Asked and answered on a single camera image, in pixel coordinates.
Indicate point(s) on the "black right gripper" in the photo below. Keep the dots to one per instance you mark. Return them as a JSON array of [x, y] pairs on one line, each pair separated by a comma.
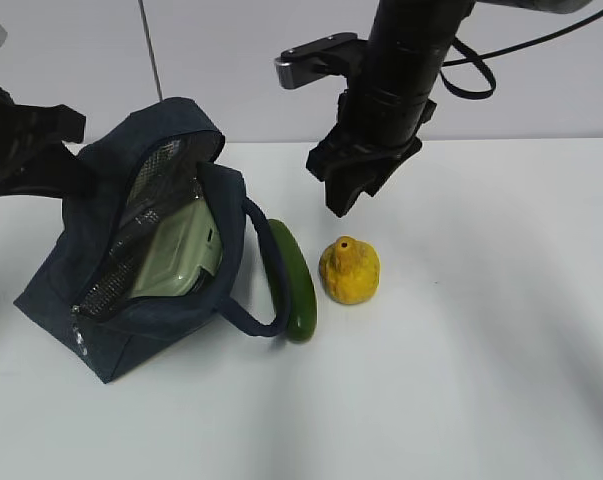
[[371, 139]]

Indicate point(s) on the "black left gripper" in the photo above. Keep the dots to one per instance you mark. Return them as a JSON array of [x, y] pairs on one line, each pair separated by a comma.
[[52, 171]]

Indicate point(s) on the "yellow pear-shaped fruit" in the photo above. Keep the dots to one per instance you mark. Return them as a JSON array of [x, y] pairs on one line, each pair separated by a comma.
[[350, 271]]

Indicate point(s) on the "green cucumber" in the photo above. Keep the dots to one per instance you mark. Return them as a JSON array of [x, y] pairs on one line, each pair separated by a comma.
[[302, 321]]

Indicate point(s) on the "dark blue lunch bag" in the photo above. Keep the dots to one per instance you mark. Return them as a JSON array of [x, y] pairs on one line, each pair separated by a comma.
[[155, 162]]

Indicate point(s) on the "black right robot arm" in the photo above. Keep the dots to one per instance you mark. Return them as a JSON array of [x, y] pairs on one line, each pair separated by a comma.
[[389, 78]]

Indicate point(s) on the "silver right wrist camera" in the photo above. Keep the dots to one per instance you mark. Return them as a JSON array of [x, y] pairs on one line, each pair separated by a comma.
[[339, 54]]

